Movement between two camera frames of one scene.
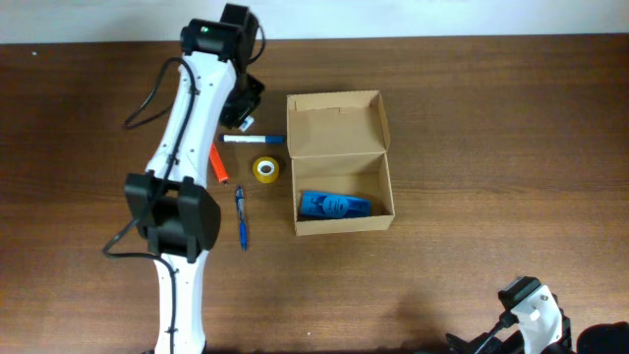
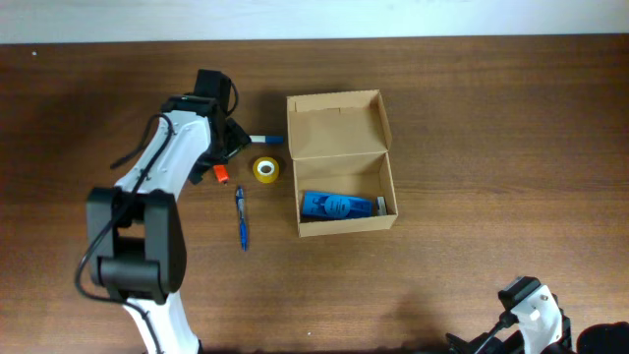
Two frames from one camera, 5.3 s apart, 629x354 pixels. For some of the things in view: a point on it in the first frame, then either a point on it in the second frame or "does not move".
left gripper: x=236 y=116 -> x=234 y=140
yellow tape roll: x=265 y=169 does not move
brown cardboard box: x=338 y=143 does not move
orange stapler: x=218 y=164 does not move
